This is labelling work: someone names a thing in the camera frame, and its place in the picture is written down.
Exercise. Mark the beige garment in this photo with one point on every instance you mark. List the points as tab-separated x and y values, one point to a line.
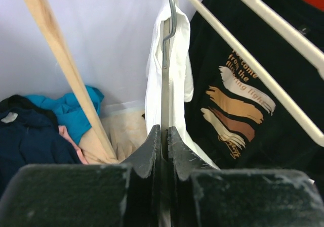
126	131

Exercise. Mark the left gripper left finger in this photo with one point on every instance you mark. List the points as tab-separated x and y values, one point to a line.
125	194

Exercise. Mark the navy blue garment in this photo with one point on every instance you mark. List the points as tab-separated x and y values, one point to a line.
30	135

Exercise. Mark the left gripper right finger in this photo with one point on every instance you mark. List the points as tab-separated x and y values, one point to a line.
203	196

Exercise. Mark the pink garment in basket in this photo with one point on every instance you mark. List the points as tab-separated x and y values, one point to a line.
64	133

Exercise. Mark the wooden clothes rack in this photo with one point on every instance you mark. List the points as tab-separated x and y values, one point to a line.
49	27

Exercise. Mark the teal garment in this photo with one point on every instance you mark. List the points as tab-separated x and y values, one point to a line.
68	112

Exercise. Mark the black printed hanging shirt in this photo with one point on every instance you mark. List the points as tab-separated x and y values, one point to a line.
255	85

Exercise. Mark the white t shirt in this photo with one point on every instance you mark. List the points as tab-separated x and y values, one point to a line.
180	78

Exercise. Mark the beige hanger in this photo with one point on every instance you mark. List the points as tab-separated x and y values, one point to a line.
265	35

